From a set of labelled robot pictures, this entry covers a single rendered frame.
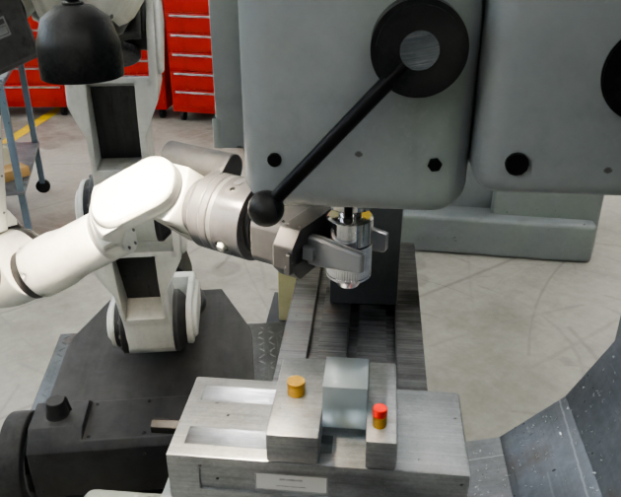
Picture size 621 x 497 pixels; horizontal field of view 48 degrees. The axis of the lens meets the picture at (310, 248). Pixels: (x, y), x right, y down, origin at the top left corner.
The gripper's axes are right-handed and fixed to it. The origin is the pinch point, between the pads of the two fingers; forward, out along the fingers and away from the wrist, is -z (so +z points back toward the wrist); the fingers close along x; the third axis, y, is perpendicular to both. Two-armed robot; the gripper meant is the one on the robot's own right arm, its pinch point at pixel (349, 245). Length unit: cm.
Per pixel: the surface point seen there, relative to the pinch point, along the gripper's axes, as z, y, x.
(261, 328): 72, 84, 87
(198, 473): 13.0, 28.6, -11.1
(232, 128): 9.4, -12.5, -6.5
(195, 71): 311, 87, 354
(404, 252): 18, 33, 62
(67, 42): 18.5, -20.9, -16.3
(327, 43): -2.4, -21.9, -9.8
